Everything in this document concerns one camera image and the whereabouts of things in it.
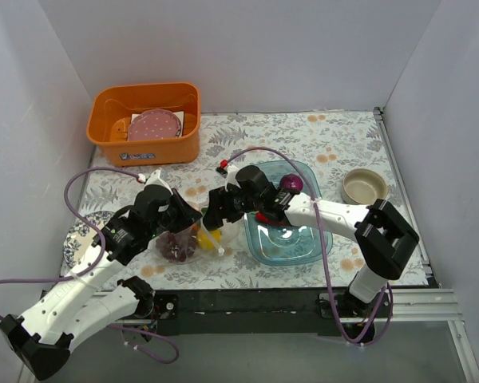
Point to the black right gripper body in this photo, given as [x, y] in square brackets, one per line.
[222, 203]

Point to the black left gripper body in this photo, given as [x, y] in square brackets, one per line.
[180, 211]

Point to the yellow lemon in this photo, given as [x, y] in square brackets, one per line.
[208, 241]

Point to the dark red grape bunch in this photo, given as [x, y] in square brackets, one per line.
[176, 248]

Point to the clear zip top bag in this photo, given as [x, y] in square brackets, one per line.
[229, 232]

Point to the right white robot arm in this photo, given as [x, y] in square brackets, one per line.
[384, 237]

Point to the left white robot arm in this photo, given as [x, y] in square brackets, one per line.
[46, 334]

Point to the upper red chili pepper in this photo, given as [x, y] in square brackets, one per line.
[260, 218]

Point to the purple red onion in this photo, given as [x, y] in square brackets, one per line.
[291, 182]

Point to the floral tablecloth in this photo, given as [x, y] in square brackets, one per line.
[330, 144]

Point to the clear blue plastic tray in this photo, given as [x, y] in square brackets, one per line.
[283, 246]

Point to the blue patterned plate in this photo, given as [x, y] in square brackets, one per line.
[80, 237]

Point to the pink dotted plate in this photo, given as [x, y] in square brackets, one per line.
[155, 124]

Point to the beige ceramic bowl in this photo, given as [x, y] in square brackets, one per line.
[363, 186]

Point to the orange plastic basket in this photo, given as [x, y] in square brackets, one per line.
[112, 113]

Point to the aluminium frame rail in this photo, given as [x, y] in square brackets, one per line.
[434, 305]

